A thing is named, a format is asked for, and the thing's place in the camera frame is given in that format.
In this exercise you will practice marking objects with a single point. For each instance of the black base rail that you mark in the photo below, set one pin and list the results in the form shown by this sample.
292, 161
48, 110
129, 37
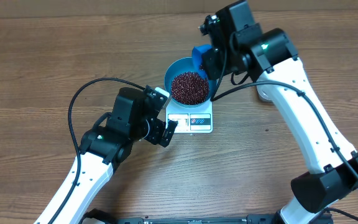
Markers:
98, 216

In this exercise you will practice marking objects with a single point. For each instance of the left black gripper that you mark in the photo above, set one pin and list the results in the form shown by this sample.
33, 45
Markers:
156, 137

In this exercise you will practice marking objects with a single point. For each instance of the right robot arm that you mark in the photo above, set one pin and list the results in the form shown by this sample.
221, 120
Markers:
270, 61

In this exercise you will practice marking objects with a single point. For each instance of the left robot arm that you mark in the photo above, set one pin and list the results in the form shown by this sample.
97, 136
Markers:
107, 144

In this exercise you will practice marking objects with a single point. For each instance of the blue plastic measuring scoop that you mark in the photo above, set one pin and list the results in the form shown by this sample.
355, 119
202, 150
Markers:
197, 60

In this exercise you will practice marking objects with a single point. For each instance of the white digital kitchen scale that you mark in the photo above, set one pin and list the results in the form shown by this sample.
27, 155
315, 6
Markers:
191, 119

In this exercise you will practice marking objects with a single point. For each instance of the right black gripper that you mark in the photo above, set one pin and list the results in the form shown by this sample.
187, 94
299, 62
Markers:
212, 65

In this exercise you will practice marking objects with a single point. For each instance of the red adzuki beans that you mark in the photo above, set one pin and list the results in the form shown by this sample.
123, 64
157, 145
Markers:
189, 88

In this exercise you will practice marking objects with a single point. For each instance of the teal metal bowl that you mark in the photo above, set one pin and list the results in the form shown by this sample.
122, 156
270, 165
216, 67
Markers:
172, 70

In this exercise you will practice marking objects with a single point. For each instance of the clear plastic food container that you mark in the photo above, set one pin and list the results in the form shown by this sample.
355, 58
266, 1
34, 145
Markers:
262, 95

